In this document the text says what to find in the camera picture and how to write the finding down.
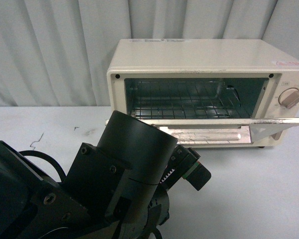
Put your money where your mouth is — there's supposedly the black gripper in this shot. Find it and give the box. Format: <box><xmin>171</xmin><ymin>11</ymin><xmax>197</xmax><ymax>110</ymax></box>
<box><xmin>63</xmin><ymin>111</ymin><xmax>211</xmax><ymax>239</ymax></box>

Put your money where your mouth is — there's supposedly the oven door with beige handle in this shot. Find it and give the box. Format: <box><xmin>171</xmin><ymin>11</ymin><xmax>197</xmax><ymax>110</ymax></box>
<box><xmin>141</xmin><ymin>118</ymin><xmax>299</xmax><ymax>148</ymax></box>

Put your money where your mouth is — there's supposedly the cream Toshiba toaster oven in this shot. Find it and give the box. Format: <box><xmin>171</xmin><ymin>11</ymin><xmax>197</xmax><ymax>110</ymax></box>
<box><xmin>107</xmin><ymin>38</ymin><xmax>299</xmax><ymax>150</ymax></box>

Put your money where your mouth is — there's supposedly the lower beige oven knob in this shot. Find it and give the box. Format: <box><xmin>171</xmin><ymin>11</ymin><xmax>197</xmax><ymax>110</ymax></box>
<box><xmin>272</xmin><ymin>131</ymin><xmax>283</xmax><ymax>140</ymax></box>

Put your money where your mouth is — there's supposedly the beige oven knob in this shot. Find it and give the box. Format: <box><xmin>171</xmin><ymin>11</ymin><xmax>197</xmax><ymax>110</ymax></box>
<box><xmin>272</xmin><ymin>131</ymin><xmax>283</xmax><ymax>140</ymax></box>
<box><xmin>279</xmin><ymin>88</ymin><xmax>299</xmax><ymax>109</ymax></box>

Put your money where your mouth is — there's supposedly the upper beige oven knob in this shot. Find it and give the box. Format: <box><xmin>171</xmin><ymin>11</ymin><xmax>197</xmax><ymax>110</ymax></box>
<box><xmin>279</xmin><ymin>88</ymin><xmax>299</xmax><ymax>109</ymax></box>

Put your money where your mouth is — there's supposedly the white curtain backdrop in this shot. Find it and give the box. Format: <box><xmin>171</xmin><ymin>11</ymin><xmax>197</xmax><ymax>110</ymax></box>
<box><xmin>0</xmin><ymin>0</ymin><xmax>299</xmax><ymax>107</ymax></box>

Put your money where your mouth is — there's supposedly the wire oven rack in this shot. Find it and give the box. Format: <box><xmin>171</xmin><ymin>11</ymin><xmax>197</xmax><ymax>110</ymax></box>
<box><xmin>126</xmin><ymin>81</ymin><xmax>246</xmax><ymax>120</ymax></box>

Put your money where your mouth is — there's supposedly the black cable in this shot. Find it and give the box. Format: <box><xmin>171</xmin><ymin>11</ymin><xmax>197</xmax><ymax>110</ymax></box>
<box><xmin>17</xmin><ymin>150</ymin><xmax>65</xmax><ymax>184</ymax></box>

